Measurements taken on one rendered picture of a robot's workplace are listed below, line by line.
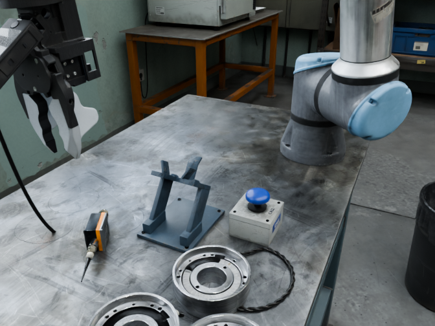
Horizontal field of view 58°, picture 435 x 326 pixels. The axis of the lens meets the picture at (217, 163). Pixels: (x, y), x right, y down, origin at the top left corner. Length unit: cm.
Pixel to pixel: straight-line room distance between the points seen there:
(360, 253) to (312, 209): 124
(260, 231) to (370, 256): 137
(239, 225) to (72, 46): 36
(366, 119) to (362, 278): 120
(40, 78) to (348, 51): 49
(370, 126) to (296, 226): 22
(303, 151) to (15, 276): 60
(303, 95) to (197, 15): 191
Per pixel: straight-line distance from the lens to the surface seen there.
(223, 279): 57
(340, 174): 88
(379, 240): 208
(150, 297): 52
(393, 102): 76
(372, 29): 72
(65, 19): 57
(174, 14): 280
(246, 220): 64
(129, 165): 90
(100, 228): 64
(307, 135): 89
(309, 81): 85
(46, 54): 53
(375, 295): 179
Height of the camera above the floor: 121
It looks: 28 degrees down
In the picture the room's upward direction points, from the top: straight up
